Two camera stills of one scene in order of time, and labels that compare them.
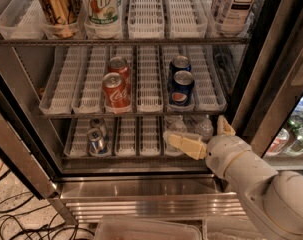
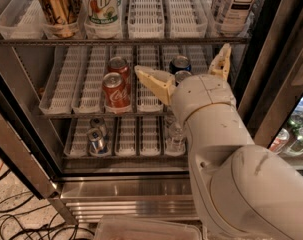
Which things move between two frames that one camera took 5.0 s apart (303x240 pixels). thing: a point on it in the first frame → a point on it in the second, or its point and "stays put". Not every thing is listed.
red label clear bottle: [278, 142] stays put
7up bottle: [102, 11] stays put
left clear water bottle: [174, 126] stays put
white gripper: [225, 151] → [201, 95]
